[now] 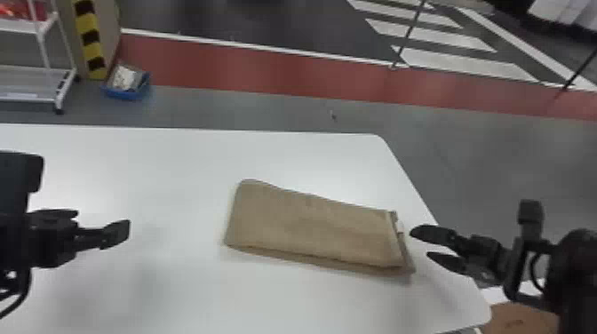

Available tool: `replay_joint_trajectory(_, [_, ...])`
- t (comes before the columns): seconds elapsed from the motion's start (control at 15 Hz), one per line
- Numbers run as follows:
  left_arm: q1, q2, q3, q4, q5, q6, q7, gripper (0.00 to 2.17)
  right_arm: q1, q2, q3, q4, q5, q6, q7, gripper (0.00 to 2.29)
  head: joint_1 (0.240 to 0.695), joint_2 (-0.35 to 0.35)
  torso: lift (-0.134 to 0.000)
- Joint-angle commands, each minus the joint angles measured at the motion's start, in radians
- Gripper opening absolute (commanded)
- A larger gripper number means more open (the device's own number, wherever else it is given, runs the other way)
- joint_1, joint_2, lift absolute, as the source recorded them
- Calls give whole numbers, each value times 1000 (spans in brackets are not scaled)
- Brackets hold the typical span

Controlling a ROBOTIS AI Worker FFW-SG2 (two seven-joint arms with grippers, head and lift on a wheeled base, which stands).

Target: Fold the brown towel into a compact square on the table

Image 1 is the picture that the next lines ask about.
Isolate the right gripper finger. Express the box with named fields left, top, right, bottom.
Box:
left=426, top=250, right=470, bottom=277
left=409, top=224, right=474, bottom=251

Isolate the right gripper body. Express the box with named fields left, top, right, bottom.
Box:
left=460, top=235, right=514, bottom=290

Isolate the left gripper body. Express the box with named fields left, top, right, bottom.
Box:
left=0, top=213, right=82, bottom=271

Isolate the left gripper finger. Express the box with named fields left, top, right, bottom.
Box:
left=74, top=219, right=132, bottom=251
left=28, top=208, right=80, bottom=223

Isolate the cardboard box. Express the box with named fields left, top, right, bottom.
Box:
left=480, top=301, right=561, bottom=334

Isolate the beige towel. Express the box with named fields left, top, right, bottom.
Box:
left=223, top=178, right=418, bottom=277

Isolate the white shelf trolley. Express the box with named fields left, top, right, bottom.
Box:
left=0, top=0, right=78, bottom=115

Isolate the blue basket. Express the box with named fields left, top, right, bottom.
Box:
left=99, top=62, right=152, bottom=102

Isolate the black cable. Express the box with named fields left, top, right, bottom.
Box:
left=0, top=269, right=33, bottom=320

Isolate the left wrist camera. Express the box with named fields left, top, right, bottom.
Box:
left=0, top=150, right=46, bottom=217

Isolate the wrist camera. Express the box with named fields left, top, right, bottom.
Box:
left=502, top=198, right=557, bottom=302
left=0, top=150, right=46, bottom=217

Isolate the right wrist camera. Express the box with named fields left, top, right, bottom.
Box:
left=502, top=198, right=557, bottom=302

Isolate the yellow black striped post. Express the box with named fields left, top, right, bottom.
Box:
left=55, top=0, right=123, bottom=82

